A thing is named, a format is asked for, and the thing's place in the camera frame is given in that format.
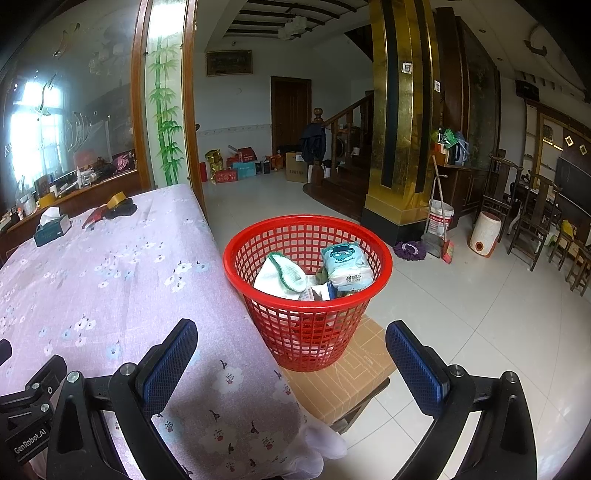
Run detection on teal tissue pack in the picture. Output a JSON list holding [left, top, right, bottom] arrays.
[[321, 242, 374, 293]]

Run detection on white green-trimmed sock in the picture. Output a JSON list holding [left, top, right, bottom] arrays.
[[253, 252, 314, 301]]

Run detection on blue white medicine box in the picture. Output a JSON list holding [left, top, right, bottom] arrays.
[[311, 282, 338, 301]]

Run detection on red plastic trash basket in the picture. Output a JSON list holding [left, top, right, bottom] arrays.
[[223, 215, 393, 372]]

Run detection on purple floral tablecloth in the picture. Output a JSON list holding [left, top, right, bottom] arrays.
[[1, 185, 346, 479]]

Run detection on wooden sideboard counter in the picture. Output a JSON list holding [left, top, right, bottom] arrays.
[[0, 170, 143, 263]]

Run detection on teal tissue box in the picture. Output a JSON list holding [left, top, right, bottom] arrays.
[[33, 207, 71, 247]]

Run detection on cardboard box under basket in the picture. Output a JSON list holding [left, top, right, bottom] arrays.
[[284, 315, 396, 434]]

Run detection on black pouch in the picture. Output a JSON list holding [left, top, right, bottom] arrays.
[[103, 198, 137, 220]]

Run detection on yellow tape roll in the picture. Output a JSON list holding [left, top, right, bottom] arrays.
[[106, 192, 126, 209]]

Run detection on purple mop head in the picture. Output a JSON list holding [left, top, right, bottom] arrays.
[[394, 241, 427, 261]]

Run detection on wooden chair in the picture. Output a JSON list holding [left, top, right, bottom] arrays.
[[508, 174, 560, 272]]

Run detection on white bucket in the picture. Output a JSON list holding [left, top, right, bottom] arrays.
[[428, 200, 454, 238]]

